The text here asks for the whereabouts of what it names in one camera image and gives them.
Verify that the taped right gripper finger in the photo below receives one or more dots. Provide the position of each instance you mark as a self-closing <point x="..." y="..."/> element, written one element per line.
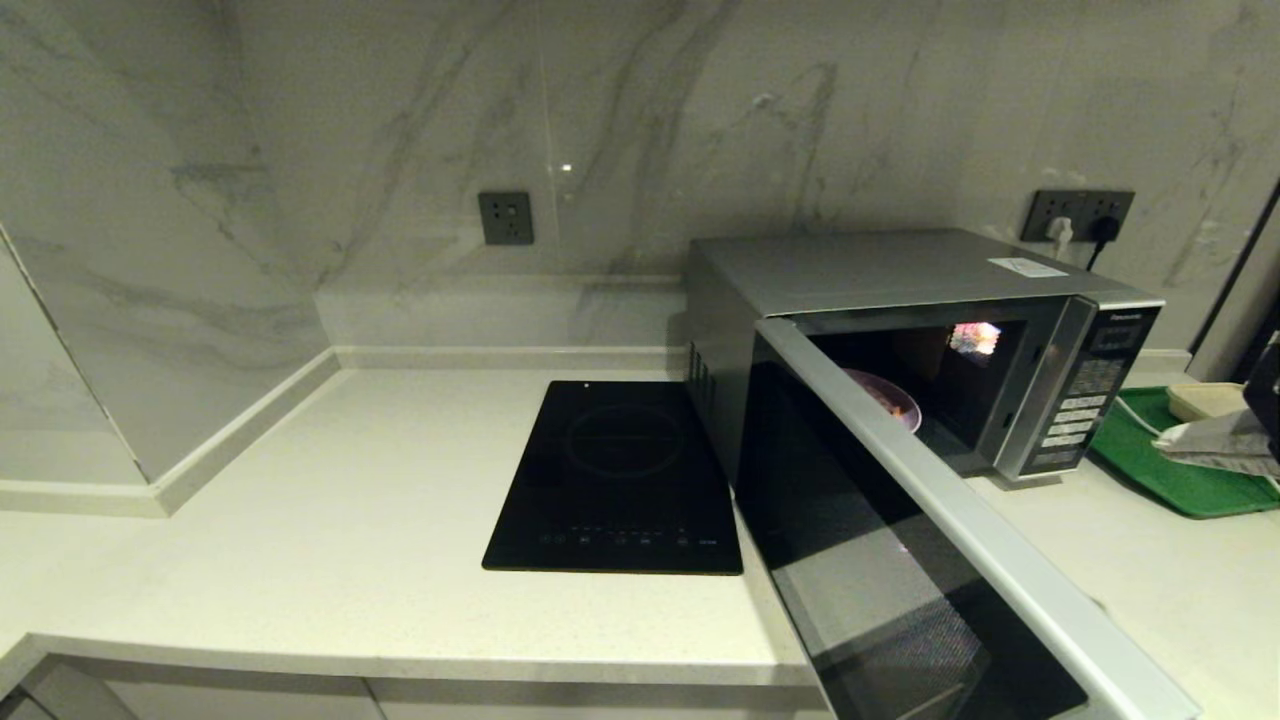
<point x="1230" y="428"/>
<point x="1225" y="460"/>

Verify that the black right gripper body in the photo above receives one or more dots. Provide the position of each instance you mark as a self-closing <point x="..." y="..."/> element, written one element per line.
<point x="1268" y="400"/>

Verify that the purple plate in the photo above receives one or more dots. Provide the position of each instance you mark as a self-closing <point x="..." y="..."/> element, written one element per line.
<point x="895" y="390"/>

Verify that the microwave door with dark glass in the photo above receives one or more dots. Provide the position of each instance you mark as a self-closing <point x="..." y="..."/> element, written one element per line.
<point x="900" y="560"/>

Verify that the white sheet of paper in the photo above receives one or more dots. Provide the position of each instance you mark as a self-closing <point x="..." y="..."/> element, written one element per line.
<point x="1028" y="267"/>

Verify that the green plastic tray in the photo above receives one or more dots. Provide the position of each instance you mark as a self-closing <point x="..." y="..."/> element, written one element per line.
<point x="1180" y="490"/>

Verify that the black power plug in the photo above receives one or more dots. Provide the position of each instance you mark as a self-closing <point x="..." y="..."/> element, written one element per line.
<point x="1105" y="227"/>

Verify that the white power plug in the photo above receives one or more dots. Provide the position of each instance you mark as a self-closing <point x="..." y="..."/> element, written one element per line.
<point x="1060" y="231"/>

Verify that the black induction cooktop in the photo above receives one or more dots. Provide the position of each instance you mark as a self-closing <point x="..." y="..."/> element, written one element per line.
<point x="600" y="480"/>

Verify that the angled cabinet corner panel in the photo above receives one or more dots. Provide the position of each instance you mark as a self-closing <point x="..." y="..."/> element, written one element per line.
<point x="60" y="700"/>

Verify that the dark door frame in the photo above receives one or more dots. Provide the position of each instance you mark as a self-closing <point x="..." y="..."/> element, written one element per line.
<point x="1262" y="330"/>

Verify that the grey double wall socket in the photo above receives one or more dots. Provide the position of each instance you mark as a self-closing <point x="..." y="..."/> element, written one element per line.
<point x="1040" y="203"/>

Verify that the grey single wall socket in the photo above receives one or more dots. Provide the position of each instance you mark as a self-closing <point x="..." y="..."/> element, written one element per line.
<point x="505" y="218"/>

